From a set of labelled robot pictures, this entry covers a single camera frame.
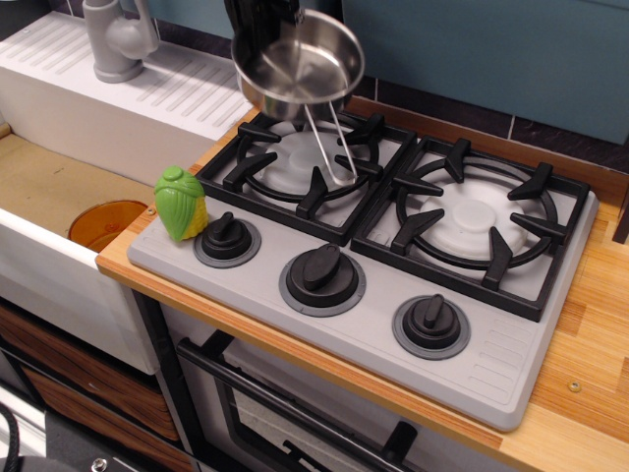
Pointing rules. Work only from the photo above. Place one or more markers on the black oven door handle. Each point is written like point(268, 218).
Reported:
point(234, 385)

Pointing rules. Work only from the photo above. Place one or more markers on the wooden drawer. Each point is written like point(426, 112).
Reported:
point(146, 449)
point(134, 393)

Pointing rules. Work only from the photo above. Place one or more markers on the green yellow toy corncob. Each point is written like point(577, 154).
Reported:
point(180, 203)

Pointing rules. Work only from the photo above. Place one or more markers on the black stove knob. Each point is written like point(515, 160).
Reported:
point(431, 328)
point(227, 242)
point(323, 282)

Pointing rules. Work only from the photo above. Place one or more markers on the white toy sink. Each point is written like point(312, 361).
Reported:
point(70, 142)

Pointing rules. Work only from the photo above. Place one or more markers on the black middle stove knob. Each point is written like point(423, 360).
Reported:
point(323, 282)

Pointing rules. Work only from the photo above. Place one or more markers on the toy oven door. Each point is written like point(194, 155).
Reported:
point(371, 423)

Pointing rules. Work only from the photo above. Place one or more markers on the black right burner grate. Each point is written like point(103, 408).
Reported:
point(498, 231)

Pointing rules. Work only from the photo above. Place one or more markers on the wooden upper drawer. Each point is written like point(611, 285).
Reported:
point(134, 393)

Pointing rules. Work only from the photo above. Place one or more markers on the black left burner grate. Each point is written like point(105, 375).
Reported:
point(317, 179)

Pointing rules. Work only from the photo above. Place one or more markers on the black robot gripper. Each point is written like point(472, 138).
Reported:
point(260, 12)

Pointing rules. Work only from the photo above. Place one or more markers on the grey toy faucet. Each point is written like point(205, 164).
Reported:
point(118, 44)

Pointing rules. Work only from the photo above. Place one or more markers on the stainless steel pan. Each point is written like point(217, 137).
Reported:
point(303, 69)

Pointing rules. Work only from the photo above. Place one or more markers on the black left stove knob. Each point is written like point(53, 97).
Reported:
point(227, 242)

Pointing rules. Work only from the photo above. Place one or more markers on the black burner grate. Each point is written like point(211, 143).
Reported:
point(498, 231)
point(317, 179)

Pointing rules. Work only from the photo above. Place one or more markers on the black right stove knob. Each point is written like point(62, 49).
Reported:
point(431, 328)

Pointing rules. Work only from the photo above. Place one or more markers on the wooden lower drawer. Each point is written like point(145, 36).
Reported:
point(146, 449)

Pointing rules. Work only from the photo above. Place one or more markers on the grey toy stove top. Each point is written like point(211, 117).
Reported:
point(491, 379)

